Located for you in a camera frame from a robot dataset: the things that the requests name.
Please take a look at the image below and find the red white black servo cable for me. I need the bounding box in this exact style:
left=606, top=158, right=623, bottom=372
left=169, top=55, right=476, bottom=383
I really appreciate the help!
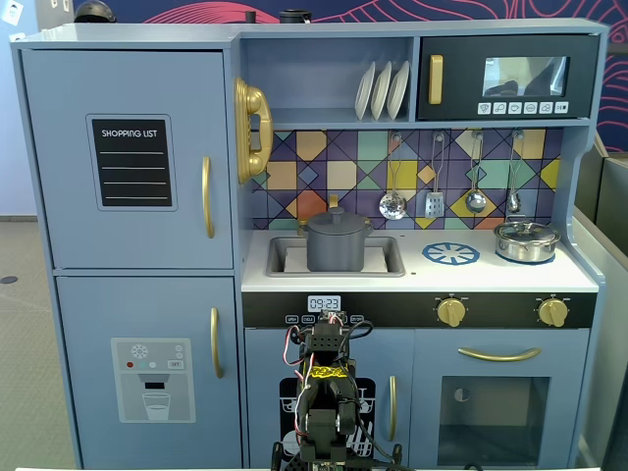
left=284, top=313, right=344, bottom=445

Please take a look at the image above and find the gold microwave handle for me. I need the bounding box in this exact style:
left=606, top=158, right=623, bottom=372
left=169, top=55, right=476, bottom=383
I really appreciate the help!
left=428, top=54, right=445, bottom=106

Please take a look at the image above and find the blue dishwasher door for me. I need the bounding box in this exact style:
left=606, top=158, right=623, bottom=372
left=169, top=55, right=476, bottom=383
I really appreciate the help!
left=243, top=328, right=413, bottom=467

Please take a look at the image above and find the gold stove knob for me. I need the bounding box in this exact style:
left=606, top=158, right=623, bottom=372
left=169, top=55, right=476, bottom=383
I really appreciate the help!
left=436, top=296, right=467, bottom=328
left=537, top=296, right=570, bottom=329

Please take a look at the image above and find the gray side cabinet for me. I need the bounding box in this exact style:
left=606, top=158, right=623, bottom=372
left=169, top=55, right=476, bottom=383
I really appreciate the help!
left=572, top=131, right=628, bottom=471

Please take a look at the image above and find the black shopping list board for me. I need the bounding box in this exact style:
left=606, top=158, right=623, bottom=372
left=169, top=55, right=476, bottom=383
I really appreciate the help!
left=85, top=114, right=179, bottom=212

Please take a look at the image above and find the gold dishwasher handle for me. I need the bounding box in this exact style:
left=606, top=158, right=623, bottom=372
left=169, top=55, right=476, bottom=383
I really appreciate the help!
left=387, top=375, right=397, bottom=442

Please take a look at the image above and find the white wall socket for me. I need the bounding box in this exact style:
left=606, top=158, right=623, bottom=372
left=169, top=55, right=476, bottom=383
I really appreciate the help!
left=0, top=0, right=26, bottom=26

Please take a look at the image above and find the gold oven handle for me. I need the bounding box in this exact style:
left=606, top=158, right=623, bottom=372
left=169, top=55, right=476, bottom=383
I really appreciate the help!
left=457, top=346, right=543, bottom=363

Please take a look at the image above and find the grey water dispenser print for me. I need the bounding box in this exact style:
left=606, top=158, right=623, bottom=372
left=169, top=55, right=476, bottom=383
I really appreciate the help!
left=110, top=337, right=196, bottom=424

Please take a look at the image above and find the steel skimmer spoon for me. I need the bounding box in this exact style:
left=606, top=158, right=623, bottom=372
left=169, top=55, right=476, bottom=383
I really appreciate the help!
left=378, top=131, right=408, bottom=221

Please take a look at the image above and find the steel slotted spatula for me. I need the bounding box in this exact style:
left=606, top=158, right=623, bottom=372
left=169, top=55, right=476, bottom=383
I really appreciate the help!
left=424, top=131, right=446, bottom=220

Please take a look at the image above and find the black toy microwave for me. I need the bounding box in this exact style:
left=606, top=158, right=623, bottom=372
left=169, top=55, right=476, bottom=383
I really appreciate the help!
left=416, top=33, right=601, bottom=122

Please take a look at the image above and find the gray sink basin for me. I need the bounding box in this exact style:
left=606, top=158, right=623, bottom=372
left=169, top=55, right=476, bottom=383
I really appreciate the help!
left=265, top=235, right=406, bottom=279

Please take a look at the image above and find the blue upper fridge door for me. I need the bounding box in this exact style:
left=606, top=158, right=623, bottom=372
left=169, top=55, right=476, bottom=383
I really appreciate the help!
left=20, top=48, right=235, bottom=270

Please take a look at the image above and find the steel pot lid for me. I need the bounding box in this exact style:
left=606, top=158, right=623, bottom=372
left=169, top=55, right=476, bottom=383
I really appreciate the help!
left=494, top=215, right=560, bottom=244

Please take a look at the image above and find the small steel spoon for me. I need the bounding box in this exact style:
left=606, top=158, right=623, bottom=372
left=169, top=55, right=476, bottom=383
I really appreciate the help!
left=506, top=130, right=525, bottom=215

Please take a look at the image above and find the steel ladle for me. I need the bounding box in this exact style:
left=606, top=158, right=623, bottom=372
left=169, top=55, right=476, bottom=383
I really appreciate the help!
left=464, top=131, right=488, bottom=215

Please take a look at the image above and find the blue wooden toy kitchen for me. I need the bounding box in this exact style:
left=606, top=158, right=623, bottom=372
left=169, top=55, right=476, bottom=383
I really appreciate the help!
left=9, top=18, right=609, bottom=470

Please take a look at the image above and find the gold toy telephone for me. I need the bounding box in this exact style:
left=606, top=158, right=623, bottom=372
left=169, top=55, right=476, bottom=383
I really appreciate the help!
left=233, top=77, right=274, bottom=185

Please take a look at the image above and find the blue lower freezer door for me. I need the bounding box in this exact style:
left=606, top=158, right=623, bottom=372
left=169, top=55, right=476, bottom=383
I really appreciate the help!
left=54, top=275, right=242, bottom=468

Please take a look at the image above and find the steel pot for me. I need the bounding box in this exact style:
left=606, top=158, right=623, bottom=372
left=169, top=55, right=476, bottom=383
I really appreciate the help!
left=493, top=228, right=561, bottom=264

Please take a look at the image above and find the gray pot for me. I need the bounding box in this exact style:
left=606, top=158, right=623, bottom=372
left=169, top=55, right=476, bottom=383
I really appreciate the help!
left=297, top=219, right=374, bottom=273

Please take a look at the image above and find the blue burner print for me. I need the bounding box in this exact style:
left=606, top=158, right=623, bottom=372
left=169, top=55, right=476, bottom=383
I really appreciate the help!
left=421, top=240, right=481, bottom=269

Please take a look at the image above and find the gold fridge door handle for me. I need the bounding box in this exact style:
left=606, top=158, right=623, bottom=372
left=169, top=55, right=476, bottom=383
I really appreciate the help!
left=201, top=156, right=216, bottom=239

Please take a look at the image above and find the gray pot lid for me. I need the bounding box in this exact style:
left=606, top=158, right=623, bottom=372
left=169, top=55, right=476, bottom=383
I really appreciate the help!
left=306, top=206, right=368, bottom=236

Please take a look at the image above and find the gold freezer door handle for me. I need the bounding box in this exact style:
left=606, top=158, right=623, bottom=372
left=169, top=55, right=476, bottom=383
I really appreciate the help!
left=209, top=307, right=225, bottom=380

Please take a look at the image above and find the white toy plate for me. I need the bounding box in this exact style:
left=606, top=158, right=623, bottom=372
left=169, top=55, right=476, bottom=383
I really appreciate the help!
left=386, top=60, right=411, bottom=121
left=354, top=60, right=377, bottom=122
left=370, top=60, right=393, bottom=121

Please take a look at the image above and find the black rounded helmet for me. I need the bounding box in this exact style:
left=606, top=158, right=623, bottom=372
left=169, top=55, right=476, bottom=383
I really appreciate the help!
left=73, top=0, right=118, bottom=24

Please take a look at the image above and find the blue oven door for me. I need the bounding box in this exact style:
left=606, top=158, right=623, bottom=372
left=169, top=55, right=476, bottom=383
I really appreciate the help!
left=413, top=328, right=590, bottom=467

